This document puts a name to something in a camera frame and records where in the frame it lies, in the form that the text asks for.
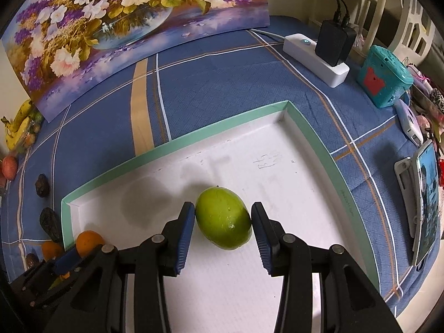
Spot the orange tangerine with stem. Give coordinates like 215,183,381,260
41,241,65,262

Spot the large dark dried date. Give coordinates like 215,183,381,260
39,208,62,244

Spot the round dark dried fruit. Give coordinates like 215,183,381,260
35,174,51,198

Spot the red peach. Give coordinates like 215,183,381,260
1,156,18,181

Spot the smartphone on stand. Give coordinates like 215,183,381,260
412,140,439,266

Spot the yellow banana bunch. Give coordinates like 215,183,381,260
1,99,35,151

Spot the clear plastic fruit container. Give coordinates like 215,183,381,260
16,110,44,153

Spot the white phone stand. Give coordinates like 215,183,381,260
393,157,417,238

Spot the white tray with green rim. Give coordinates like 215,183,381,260
61,102,379,332

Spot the blue plaid tablecloth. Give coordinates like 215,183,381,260
1,31,443,322

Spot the white lavender handheld device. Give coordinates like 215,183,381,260
393,99,424,147

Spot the clutter of small toys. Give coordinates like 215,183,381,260
407,63,443,187

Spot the flower still life painting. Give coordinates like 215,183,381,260
1,0,269,121

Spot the teal toy box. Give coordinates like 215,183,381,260
357,45,414,108

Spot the white power strip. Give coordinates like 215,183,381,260
283,33,350,88

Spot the black power adapter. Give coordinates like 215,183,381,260
315,20,357,66

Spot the white lattice chair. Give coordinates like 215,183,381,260
349,0,436,65

